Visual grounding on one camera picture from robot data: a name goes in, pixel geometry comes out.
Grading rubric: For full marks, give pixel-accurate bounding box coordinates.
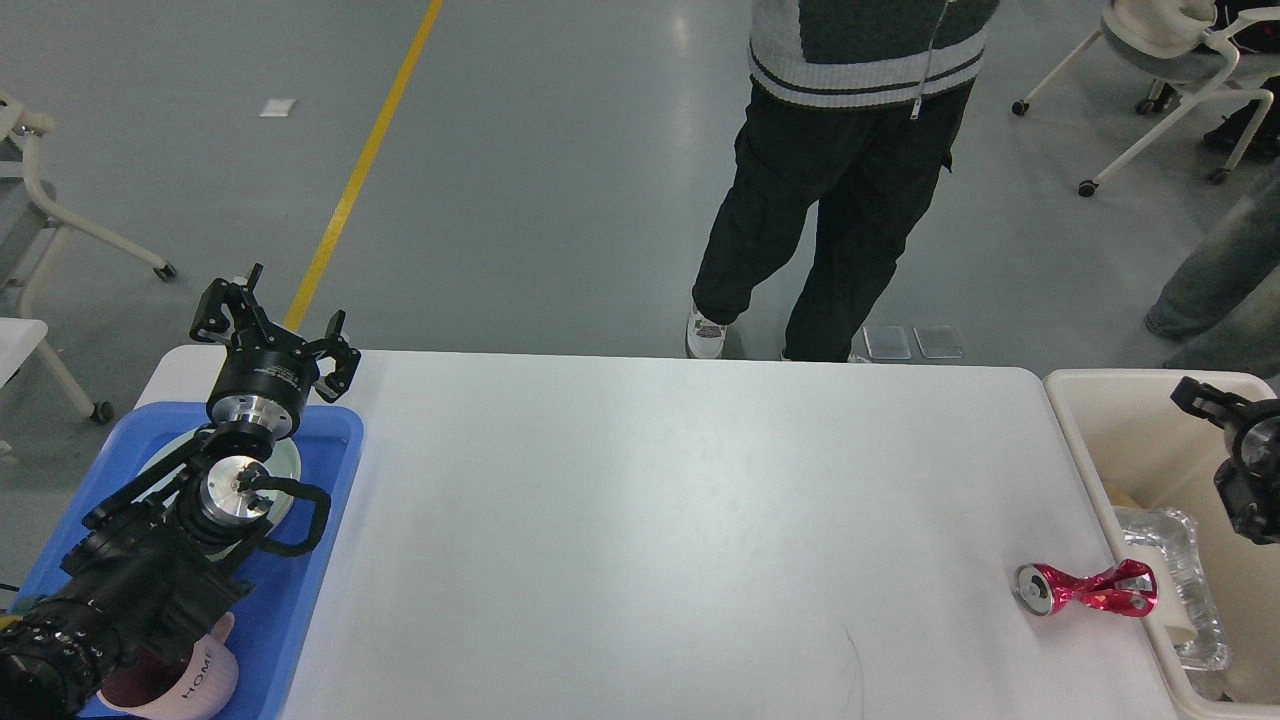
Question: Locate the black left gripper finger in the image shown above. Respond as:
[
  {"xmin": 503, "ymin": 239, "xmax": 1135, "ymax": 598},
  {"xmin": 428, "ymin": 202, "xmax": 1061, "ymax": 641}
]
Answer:
[
  {"xmin": 189, "ymin": 264, "xmax": 282, "ymax": 354},
  {"xmin": 300, "ymin": 309, "xmax": 362, "ymax": 404}
]

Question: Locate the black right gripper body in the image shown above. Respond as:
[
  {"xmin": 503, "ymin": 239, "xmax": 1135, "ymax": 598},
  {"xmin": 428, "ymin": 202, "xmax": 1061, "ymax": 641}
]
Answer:
[{"xmin": 1228, "ymin": 398, "xmax": 1279, "ymax": 471}]

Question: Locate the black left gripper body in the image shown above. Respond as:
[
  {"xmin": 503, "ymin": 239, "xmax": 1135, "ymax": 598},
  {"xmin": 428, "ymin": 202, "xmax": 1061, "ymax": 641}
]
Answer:
[{"xmin": 206, "ymin": 347, "xmax": 319, "ymax": 439}]

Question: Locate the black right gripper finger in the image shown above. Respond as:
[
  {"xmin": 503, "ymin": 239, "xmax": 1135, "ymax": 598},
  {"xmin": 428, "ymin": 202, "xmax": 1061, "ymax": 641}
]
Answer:
[{"xmin": 1170, "ymin": 375, "xmax": 1252, "ymax": 430}]

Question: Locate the light green plate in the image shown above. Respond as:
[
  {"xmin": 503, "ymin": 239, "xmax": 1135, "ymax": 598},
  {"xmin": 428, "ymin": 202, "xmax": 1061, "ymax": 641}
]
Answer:
[{"xmin": 140, "ymin": 430, "xmax": 302, "ymax": 527}]

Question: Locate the crushed red soda can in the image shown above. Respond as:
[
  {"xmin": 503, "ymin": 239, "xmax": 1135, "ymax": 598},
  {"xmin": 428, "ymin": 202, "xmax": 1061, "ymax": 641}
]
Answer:
[{"xmin": 1014, "ymin": 559, "xmax": 1158, "ymax": 618}]

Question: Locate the aluminium foil tray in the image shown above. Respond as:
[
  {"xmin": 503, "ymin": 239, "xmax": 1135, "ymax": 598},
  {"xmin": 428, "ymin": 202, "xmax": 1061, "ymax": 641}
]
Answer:
[{"xmin": 1114, "ymin": 506, "xmax": 1231, "ymax": 673}]

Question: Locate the pink mug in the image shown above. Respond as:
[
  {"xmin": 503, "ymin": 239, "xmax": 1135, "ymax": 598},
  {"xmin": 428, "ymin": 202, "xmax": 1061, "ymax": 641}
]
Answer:
[{"xmin": 97, "ymin": 612, "xmax": 239, "ymax": 719}]

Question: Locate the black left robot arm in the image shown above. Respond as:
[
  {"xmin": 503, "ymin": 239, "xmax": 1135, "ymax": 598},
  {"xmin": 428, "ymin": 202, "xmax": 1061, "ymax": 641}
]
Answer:
[{"xmin": 3, "ymin": 265, "xmax": 362, "ymax": 719}]

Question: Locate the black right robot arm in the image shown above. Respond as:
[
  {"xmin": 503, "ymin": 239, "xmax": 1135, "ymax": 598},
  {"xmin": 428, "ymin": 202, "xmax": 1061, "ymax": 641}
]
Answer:
[{"xmin": 1171, "ymin": 375, "xmax": 1279, "ymax": 544}]

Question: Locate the beige plastic bin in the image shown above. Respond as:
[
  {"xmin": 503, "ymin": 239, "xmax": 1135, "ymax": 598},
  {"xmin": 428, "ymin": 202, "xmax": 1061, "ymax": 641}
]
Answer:
[{"xmin": 1044, "ymin": 369, "xmax": 1279, "ymax": 719}]

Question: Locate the person in blue jeans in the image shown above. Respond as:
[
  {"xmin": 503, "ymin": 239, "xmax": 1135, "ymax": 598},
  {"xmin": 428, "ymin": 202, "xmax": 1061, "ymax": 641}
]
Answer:
[{"xmin": 1144, "ymin": 178, "xmax": 1279, "ymax": 379}]

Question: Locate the blue plastic tray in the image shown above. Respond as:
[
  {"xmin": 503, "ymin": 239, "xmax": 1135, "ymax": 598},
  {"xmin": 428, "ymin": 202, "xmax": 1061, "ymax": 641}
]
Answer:
[{"xmin": 14, "ymin": 402, "xmax": 367, "ymax": 720}]

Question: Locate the white chair left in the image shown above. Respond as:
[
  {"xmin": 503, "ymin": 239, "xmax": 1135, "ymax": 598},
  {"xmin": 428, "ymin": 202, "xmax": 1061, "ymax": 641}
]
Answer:
[{"xmin": 1, "ymin": 92, "xmax": 177, "ymax": 427}]

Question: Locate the right floor socket plate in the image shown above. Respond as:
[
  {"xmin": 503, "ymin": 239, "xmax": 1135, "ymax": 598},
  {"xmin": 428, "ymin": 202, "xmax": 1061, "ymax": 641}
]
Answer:
[{"xmin": 913, "ymin": 324, "xmax": 965, "ymax": 360}]

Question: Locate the floor socket plate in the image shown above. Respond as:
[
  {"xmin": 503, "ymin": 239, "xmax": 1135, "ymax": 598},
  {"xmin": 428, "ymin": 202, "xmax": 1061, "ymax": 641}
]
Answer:
[
  {"xmin": 861, "ymin": 325, "xmax": 913, "ymax": 363},
  {"xmin": 913, "ymin": 324, "xmax": 965, "ymax": 360}
]

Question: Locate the left floor socket plate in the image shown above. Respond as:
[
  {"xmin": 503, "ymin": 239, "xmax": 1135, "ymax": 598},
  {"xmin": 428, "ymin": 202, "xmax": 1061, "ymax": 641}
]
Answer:
[{"xmin": 861, "ymin": 325, "xmax": 913, "ymax": 363}]

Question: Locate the white office chair right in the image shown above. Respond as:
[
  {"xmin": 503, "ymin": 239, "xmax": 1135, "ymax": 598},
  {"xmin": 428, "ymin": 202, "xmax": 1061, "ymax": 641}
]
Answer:
[{"xmin": 1012, "ymin": 1, "xmax": 1279, "ymax": 199}]

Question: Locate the person in black trousers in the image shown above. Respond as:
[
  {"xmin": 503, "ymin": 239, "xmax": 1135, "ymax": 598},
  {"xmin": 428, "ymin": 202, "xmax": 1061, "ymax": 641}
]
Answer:
[{"xmin": 685, "ymin": 1, "xmax": 998, "ymax": 363}]

